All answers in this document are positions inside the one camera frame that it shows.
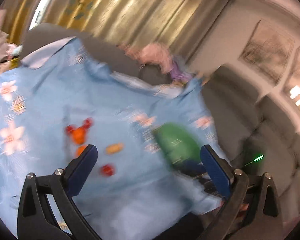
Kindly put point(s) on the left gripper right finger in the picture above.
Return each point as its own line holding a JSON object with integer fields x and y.
{"x": 251, "y": 209}

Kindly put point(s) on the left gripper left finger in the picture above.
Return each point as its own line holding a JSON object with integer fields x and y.
{"x": 36, "y": 219}

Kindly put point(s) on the red cherry tomato front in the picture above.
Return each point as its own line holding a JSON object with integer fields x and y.
{"x": 107, "y": 170}

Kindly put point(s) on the red cherry tomato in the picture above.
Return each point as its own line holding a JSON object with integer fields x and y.
{"x": 87, "y": 123}
{"x": 107, "y": 170}
{"x": 69, "y": 129}

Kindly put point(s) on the orange tangerine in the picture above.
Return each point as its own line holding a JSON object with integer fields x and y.
{"x": 79, "y": 150}
{"x": 78, "y": 135}

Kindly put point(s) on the tan longan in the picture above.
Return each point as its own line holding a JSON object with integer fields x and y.
{"x": 114, "y": 148}

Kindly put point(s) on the grey sofa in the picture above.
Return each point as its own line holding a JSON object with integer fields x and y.
{"x": 246, "y": 123}

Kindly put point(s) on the green plastic bowl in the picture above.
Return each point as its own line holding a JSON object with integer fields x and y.
{"x": 179, "y": 149}

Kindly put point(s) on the blue floral cloth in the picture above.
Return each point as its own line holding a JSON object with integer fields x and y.
{"x": 61, "y": 85}

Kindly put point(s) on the purple folded clothes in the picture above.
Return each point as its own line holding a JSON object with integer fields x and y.
{"x": 180, "y": 72}

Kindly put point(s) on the pink clothes pile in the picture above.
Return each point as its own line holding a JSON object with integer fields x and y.
{"x": 153, "y": 53}

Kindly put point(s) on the gold patterned curtain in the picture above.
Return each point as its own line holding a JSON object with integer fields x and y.
{"x": 181, "y": 25}

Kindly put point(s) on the framed wall picture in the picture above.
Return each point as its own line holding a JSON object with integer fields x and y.
{"x": 268, "y": 51}

